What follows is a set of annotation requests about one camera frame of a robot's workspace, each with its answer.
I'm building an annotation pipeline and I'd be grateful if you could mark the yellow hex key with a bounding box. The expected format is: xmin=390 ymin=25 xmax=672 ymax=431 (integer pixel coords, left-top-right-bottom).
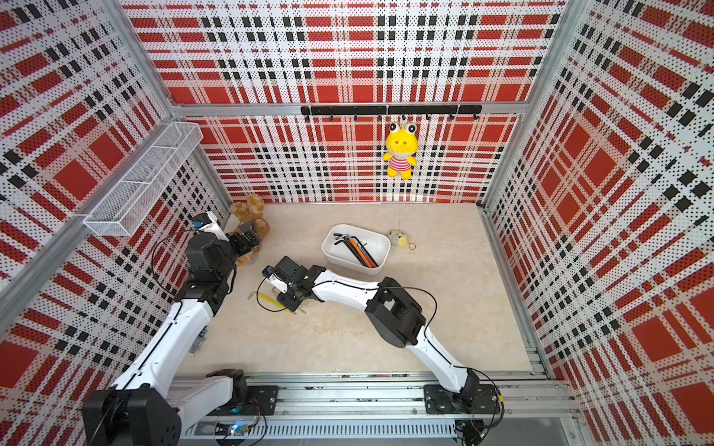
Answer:
xmin=247 ymin=292 xmax=284 ymax=310

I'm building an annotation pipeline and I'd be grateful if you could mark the long black hex key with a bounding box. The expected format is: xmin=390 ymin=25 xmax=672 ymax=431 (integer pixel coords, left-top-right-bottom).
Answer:
xmin=333 ymin=233 xmax=364 ymax=267

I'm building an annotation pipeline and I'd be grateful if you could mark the orange hex key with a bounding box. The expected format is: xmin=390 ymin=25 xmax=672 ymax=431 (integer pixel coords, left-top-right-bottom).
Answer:
xmin=348 ymin=236 xmax=379 ymax=269

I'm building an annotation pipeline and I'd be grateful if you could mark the white plastic storage box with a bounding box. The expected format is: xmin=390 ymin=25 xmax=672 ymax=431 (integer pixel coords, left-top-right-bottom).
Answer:
xmin=322 ymin=224 xmax=392 ymax=275

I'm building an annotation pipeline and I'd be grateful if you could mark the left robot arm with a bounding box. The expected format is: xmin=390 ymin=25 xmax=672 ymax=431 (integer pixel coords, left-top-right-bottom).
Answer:
xmin=82 ymin=229 xmax=260 ymax=445

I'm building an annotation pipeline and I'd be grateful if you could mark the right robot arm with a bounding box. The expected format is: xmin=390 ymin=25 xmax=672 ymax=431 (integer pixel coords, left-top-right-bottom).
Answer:
xmin=262 ymin=256 xmax=504 ymax=420

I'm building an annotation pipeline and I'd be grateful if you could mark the brown teddy bear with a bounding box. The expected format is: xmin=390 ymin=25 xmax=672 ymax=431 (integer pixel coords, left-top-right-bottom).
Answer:
xmin=228 ymin=194 xmax=270 ymax=267

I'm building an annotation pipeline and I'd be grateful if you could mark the green circuit board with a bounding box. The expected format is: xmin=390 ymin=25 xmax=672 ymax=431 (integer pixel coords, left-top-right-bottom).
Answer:
xmin=214 ymin=423 xmax=252 ymax=438

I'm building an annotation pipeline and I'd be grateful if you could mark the yellow frog plush toy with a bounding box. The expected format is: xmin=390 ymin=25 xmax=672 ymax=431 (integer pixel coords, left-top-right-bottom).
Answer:
xmin=383 ymin=122 xmax=418 ymax=180

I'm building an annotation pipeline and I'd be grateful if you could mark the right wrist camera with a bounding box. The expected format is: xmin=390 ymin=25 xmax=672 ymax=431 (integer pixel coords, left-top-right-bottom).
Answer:
xmin=263 ymin=266 xmax=288 ymax=294

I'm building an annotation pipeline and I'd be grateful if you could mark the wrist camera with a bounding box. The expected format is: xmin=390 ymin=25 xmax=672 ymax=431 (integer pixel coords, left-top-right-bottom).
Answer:
xmin=263 ymin=266 xmax=288 ymax=294
xmin=192 ymin=211 xmax=229 ymax=242

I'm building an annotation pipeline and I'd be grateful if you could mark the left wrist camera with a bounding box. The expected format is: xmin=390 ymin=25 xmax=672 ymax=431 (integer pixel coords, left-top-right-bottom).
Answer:
xmin=192 ymin=211 xmax=229 ymax=242

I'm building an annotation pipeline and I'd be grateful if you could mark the small yellow keychain toy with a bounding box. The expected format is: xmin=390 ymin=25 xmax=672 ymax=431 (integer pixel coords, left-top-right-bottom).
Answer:
xmin=389 ymin=230 xmax=417 ymax=251

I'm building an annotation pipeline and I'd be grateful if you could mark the white wire mesh basket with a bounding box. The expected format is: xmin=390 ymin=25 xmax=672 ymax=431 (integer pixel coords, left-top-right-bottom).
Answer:
xmin=84 ymin=121 xmax=202 ymax=237

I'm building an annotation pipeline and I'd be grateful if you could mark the black hook rail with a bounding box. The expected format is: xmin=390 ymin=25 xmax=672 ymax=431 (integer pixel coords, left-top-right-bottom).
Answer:
xmin=300 ymin=104 xmax=483 ymax=119

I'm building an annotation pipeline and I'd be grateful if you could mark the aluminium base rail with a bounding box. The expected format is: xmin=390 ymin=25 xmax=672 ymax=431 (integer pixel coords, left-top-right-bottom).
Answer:
xmin=180 ymin=373 xmax=591 ymax=445

